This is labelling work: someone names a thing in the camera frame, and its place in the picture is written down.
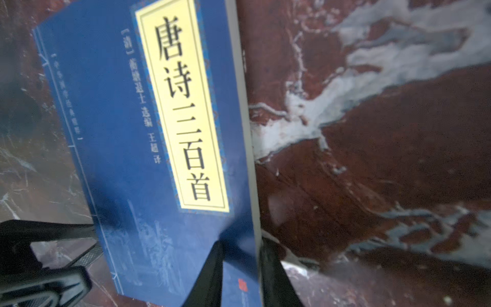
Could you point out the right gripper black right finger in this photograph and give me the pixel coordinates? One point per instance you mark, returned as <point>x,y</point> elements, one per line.
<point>277,289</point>

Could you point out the blue book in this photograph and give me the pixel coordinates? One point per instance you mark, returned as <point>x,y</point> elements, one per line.
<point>152,99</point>

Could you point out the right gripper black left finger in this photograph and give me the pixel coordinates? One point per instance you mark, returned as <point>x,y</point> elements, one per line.
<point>207,289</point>

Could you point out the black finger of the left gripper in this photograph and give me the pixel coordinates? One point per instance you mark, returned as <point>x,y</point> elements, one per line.
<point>18,258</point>
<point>52,287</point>

